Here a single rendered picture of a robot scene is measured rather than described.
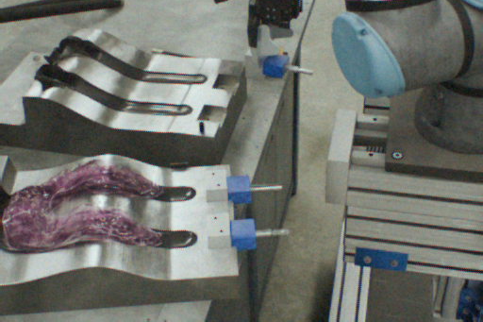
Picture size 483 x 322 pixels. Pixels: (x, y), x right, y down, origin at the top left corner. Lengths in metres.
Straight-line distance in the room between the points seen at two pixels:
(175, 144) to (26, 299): 0.39
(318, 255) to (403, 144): 1.27
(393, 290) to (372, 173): 0.89
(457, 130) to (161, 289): 0.50
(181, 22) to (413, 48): 1.04
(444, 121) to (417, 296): 0.97
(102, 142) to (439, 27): 0.72
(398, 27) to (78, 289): 0.61
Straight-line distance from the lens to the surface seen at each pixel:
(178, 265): 1.12
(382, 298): 1.93
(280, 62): 1.39
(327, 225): 2.39
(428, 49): 0.91
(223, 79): 1.47
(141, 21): 1.87
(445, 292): 1.66
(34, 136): 1.46
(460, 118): 1.03
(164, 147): 1.35
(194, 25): 1.83
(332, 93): 2.97
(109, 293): 1.13
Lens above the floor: 1.69
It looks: 38 degrees down
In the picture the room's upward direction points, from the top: 2 degrees counter-clockwise
